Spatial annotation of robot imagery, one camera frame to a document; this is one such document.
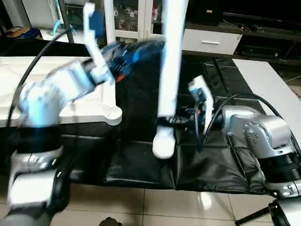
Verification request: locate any white plastic table leg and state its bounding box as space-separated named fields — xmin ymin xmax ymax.
xmin=151 ymin=0 xmax=190 ymax=160

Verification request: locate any white plastic table top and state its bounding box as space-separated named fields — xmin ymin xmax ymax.
xmin=0 ymin=56 xmax=124 ymax=128

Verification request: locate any white glass door cabinet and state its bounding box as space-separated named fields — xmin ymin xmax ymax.
xmin=103 ymin=0 xmax=164 ymax=46

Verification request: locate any black work mat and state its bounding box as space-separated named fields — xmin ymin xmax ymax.
xmin=0 ymin=40 xmax=292 ymax=194

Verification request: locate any white drawer unit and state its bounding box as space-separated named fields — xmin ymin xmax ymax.
xmin=181 ymin=27 xmax=244 ymax=56

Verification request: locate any grey metal pole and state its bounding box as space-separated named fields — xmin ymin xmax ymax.
xmin=58 ymin=0 xmax=77 ymax=44

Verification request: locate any light blue mop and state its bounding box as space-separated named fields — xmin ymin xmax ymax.
xmin=51 ymin=0 xmax=65 ymax=37

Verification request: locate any white flat sheet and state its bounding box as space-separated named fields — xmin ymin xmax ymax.
xmin=232 ymin=58 xmax=301 ymax=143

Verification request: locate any brown cardboard box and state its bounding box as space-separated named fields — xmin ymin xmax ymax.
xmin=4 ymin=26 xmax=41 ymax=41

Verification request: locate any black tv cabinet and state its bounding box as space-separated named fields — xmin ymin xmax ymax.
xmin=185 ymin=0 xmax=301 ymax=60

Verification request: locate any black stand leg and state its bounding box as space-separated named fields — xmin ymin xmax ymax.
xmin=234 ymin=204 xmax=279 ymax=226

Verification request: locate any grey robot left leg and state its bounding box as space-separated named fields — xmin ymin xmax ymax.
xmin=98 ymin=216 xmax=124 ymax=226

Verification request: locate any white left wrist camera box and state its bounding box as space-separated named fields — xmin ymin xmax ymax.
xmin=83 ymin=2 xmax=117 ymax=86

